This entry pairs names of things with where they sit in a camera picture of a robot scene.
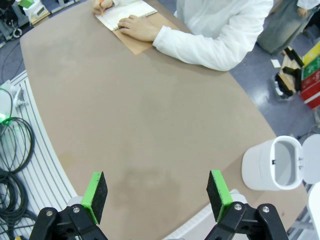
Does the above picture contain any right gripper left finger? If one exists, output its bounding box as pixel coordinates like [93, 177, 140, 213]
[28, 171, 110, 240]

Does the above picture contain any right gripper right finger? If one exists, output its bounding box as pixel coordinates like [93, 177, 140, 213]
[203, 169, 290, 240]

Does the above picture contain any spiral notebook with brown cover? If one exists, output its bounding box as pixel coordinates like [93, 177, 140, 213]
[94, 0, 181, 56]

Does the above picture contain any person's left forearm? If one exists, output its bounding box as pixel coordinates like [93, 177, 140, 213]
[152, 24, 241, 72]

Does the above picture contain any person's left hand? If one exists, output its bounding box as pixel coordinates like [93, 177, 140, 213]
[116, 14, 161, 43]

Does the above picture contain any person's right hand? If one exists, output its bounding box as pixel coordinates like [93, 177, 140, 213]
[91, 0, 115, 16]

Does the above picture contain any bystander hand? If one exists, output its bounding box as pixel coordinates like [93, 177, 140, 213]
[296, 6, 309, 18]

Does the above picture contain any white perforated plastic basket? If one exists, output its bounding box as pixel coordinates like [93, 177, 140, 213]
[163, 207, 219, 240]

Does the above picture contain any white lidded trash bin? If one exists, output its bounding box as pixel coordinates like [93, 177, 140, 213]
[241, 134, 320, 192]

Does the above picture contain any black and wood stand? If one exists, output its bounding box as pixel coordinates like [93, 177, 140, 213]
[270, 46, 305, 101]

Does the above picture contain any red recycling bag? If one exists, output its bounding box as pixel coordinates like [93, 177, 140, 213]
[299, 69, 320, 110]

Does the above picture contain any green recycling bag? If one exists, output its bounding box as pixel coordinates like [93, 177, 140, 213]
[300, 57, 320, 81]

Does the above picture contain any yellow recycling bag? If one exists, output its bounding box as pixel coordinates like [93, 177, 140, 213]
[301, 41, 320, 66]

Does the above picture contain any person in white jacket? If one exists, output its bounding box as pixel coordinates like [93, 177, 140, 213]
[174, 0, 275, 72]

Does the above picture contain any bystander in grey denim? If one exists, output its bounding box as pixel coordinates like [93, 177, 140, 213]
[256, 0, 316, 56]

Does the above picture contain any white slatted base frame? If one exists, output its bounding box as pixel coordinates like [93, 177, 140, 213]
[0, 69, 79, 226]

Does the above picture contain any black cable bundle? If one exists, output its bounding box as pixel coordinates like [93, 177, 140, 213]
[0, 167, 39, 240]

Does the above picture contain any black cable coil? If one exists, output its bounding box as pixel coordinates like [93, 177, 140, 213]
[0, 116, 36, 175]

